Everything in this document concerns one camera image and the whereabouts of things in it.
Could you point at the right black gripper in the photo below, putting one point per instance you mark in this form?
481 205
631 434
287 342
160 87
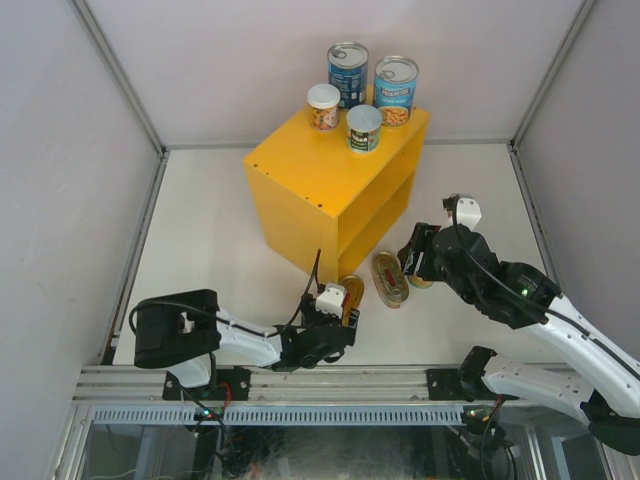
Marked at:
410 255

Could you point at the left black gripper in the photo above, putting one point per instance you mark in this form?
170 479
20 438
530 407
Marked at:
310 313

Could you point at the gold oval fish tin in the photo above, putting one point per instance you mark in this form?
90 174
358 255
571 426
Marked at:
354 287
389 280

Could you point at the small green can white lid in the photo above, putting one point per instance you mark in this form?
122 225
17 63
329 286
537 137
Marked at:
363 128

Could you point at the light blue Progresso soup can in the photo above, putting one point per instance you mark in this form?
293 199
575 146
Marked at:
394 88

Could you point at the dark blue soup can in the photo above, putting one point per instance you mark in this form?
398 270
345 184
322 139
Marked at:
348 72

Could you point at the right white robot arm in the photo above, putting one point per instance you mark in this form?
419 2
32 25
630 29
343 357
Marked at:
602 392

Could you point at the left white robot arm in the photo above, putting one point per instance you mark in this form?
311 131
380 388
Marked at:
181 333

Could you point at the yellow two-shelf cabinet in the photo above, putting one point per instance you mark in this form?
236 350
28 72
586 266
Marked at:
320 203

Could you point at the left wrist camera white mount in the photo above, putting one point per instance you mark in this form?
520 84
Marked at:
330 301

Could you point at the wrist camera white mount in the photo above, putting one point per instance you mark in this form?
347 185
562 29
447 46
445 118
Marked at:
465 208
330 301

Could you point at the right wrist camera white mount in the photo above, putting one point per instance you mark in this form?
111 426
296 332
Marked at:
465 208

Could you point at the grey slotted cable duct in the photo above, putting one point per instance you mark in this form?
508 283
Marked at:
420 415

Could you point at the aluminium front rail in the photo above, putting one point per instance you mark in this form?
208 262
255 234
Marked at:
332 385

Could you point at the right aluminium corner post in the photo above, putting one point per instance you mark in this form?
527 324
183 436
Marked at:
558 60

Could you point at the aluminium corner post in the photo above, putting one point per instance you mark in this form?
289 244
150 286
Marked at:
114 67
558 60

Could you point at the left aluminium corner post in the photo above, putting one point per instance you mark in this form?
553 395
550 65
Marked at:
114 67

